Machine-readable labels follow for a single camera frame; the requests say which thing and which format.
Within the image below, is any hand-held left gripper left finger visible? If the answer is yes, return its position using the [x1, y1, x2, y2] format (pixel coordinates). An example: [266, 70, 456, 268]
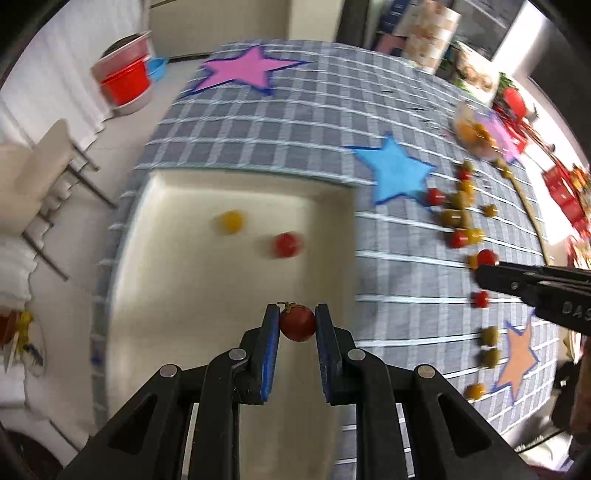
[55, 302, 282, 480]

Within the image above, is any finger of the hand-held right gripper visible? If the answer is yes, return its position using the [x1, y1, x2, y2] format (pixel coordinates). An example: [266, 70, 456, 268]
[475, 261, 591, 301]

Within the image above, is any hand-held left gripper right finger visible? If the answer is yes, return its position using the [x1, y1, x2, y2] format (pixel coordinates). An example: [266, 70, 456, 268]
[315, 302, 541, 480]

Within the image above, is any dark red stemmed cherry tomato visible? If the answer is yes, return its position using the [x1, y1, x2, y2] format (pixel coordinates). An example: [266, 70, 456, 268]
[277, 302, 317, 343]

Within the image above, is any white rectangular tray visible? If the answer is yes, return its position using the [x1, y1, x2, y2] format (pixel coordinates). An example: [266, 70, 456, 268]
[104, 166, 357, 468]

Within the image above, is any group of mixed tomatoes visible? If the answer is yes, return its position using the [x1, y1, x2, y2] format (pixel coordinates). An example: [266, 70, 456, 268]
[424, 159, 502, 401]

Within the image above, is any yellow cherry tomato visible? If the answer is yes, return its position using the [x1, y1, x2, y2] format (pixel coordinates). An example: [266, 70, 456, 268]
[217, 210, 245, 235]

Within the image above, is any orange paper star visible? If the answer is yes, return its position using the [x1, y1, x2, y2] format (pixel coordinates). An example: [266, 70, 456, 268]
[489, 320, 541, 407]

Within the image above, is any red plastic basket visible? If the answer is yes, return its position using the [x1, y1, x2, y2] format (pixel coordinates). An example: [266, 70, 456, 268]
[542, 164, 587, 210]

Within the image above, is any clear bag of yellow fruit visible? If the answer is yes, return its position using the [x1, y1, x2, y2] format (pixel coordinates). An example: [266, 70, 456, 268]
[452, 102, 509, 160]

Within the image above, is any blue paper star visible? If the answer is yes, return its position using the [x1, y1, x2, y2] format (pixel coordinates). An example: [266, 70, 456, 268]
[344, 134, 437, 206]

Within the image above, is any red plastic jug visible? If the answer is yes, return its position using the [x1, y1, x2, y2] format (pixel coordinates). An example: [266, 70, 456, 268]
[501, 87, 530, 121]

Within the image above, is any plate of snacks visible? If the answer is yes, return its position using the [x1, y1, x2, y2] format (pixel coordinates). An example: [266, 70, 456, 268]
[457, 46, 498, 95]

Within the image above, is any grey checked tablecloth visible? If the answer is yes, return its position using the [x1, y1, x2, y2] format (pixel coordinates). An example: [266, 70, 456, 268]
[92, 41, 561, 468]

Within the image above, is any food printed carton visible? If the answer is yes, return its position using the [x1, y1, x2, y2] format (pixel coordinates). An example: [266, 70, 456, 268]
[404, 0, 462, 75]

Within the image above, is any red yellow flower vase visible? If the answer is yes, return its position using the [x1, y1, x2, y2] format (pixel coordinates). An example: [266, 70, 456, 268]
[0, 309, 45, 371]

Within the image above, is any dark screen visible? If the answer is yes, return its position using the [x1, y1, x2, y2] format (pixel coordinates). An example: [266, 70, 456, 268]
[455, 0, 526, 61]

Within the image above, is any pale pink plastic basin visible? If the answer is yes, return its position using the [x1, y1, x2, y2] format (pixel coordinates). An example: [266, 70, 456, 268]
[111, 85, 155, 117]

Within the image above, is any pink paper star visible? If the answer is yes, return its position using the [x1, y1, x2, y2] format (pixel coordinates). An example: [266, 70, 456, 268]
[180, 45, 305, 97]

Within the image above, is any beige chair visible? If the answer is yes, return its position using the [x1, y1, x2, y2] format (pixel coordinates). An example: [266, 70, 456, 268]
[0, 119, 118, 282]

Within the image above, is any red plastic basin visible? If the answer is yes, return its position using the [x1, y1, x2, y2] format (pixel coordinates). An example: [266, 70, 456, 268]
[100, 60, 151, 107]

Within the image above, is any white curtain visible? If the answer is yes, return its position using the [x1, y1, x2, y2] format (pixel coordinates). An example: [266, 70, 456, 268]
[0, 0, 153, 296]

